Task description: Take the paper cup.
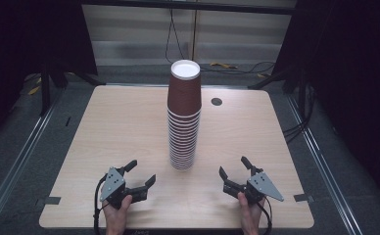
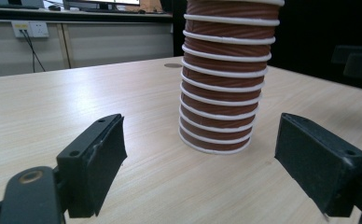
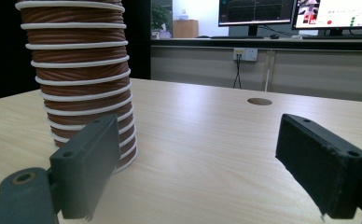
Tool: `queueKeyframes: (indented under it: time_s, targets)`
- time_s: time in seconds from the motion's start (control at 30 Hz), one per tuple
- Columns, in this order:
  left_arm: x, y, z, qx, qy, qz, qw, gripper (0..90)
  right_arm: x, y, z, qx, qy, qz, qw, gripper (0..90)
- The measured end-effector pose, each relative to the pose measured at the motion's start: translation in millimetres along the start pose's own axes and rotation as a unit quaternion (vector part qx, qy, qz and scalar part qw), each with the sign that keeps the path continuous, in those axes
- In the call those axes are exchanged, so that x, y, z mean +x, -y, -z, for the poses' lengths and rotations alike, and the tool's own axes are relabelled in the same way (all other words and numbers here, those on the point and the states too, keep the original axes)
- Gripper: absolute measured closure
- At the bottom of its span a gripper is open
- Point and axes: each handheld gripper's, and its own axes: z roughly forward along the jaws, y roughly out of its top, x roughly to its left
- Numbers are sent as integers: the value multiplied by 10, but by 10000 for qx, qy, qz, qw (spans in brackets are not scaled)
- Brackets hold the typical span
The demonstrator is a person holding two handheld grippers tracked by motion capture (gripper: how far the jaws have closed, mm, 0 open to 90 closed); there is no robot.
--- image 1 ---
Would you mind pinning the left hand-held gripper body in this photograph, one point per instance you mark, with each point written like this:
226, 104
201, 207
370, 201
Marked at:
113, 184

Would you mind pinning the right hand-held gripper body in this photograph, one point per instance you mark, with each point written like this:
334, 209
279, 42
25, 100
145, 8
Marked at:
258, 187

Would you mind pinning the stack of brown paper cups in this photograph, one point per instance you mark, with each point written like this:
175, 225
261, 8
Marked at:
184, 111

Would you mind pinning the person's right hand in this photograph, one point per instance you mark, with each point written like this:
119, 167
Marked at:
250, 217

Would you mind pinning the person's left hand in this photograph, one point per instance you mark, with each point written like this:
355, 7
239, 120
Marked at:
116, 215

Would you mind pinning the grey tape piece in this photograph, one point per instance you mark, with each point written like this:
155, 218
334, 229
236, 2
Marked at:
50, 200
304, 197

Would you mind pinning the dark round table grommet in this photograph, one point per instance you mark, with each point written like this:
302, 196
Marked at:
216, 101

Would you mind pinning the yellow floor tape strip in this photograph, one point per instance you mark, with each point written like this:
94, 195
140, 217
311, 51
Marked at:
34, 90
262, 75
224, 65

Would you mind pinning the black metal stand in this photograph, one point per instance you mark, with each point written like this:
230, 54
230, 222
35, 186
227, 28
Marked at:
45, 88

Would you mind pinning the dark curtain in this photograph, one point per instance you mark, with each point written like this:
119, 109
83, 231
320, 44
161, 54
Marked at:
31, 36
351, 81

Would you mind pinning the black overhead bar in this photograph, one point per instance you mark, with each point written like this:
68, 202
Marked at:
191, 6

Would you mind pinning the metal floor rail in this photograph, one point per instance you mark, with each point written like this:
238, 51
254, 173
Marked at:
18, 156
322, 163

